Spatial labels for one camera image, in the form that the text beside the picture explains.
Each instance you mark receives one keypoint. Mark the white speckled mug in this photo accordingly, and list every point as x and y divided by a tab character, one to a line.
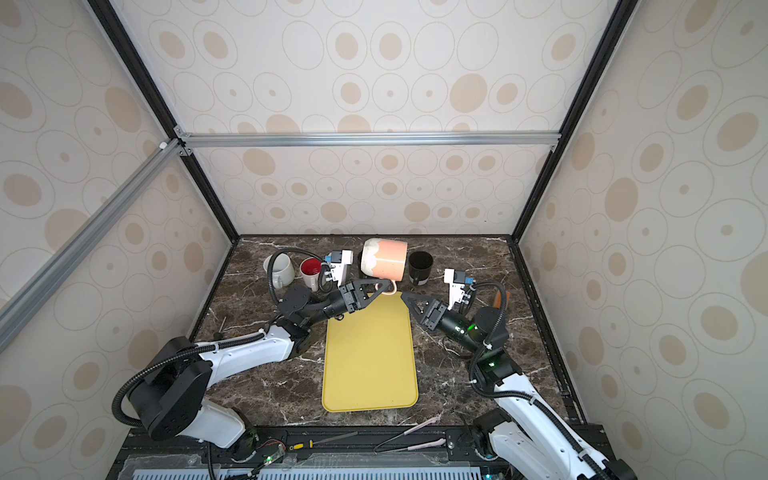
283	272

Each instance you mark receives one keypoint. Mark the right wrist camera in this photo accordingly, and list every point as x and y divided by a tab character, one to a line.
461	287

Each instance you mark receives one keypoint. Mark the black mug white base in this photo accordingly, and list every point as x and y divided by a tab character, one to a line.
420	265

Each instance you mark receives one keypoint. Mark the yellow plastic tray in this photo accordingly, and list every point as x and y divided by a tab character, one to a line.
369	359

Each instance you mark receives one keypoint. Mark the orange small bottle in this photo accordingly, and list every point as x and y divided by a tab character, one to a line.
497	297

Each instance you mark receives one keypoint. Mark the cream and peach mug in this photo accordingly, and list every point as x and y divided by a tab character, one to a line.
384	259

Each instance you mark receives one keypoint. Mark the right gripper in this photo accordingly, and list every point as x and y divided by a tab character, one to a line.
437	307

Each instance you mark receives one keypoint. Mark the yellow handled screwdriver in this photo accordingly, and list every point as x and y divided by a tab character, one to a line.
309	444

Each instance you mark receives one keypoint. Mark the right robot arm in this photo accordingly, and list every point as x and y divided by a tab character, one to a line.
524	430

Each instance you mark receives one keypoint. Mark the pink handled tweezers upper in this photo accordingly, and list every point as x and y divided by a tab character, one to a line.
429	422

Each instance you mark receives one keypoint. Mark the left slanted aluminium rail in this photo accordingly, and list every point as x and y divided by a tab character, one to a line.
33	295

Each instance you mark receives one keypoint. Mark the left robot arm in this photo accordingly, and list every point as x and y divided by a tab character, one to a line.
167	399

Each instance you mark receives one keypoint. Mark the black base frame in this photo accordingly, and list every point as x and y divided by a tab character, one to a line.
435	452

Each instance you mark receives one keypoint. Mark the white mug red inside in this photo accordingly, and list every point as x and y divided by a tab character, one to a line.
310	272

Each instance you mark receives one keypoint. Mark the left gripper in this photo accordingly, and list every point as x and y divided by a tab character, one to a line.
349	297

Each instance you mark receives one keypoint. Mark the horizontal aluminium rail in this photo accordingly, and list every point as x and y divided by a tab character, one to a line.
386	139

